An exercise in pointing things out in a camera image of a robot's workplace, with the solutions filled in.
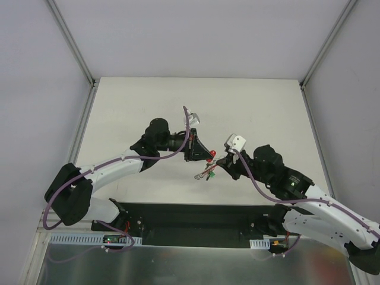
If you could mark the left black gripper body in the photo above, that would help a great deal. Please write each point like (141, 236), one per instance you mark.
(190, 145)

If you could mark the aluminium frame post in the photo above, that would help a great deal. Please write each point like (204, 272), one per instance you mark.
(70, 41)
(329, 40)

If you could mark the right white cable duct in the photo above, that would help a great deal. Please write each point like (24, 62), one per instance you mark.
(260, 244)

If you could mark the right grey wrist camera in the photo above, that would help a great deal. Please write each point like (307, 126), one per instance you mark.
(236, 144)

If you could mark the red handled metal key holder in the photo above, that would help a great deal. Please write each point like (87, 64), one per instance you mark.
(210, 167)

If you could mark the right aluminium frame post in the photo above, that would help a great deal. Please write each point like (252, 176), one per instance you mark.
(329, 40)

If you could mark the aluminium table rail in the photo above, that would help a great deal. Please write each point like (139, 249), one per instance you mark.
(360, 277)
(34, 263)

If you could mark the green headed key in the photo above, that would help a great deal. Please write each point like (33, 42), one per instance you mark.
(210, 175)

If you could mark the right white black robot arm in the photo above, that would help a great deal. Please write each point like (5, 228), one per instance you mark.
(306, 209)

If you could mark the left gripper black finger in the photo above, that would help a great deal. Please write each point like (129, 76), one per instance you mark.
(195, 158)
(199, 148)

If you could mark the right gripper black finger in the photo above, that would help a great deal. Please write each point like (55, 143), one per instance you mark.
(228, 167)
(224, 160)

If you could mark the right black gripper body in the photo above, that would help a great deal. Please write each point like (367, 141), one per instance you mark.
(235, 167)

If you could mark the left aluminium table rail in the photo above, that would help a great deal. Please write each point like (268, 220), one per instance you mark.
(34, 263)

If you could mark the red headed key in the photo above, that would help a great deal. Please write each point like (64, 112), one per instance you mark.
(213, 154)

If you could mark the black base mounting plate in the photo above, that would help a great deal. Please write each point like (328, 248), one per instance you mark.
(208, 226)

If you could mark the right aluminium table rail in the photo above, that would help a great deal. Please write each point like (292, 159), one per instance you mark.
(360, 277)

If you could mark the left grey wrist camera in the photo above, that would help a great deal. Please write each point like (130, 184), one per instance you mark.
(191, 119)

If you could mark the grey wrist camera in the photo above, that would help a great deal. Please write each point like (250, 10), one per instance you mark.
(236, 144)
(191, 119)

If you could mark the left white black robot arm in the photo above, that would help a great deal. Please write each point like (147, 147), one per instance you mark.
(71, 192)

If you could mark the left aluminium frame post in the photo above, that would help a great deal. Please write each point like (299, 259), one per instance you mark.
(70, 41)

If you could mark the white cable duct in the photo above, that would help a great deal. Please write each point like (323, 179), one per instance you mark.
(260, 244)
(88, 239)

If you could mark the left white cable duct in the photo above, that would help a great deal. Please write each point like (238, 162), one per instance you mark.
(88, 239)

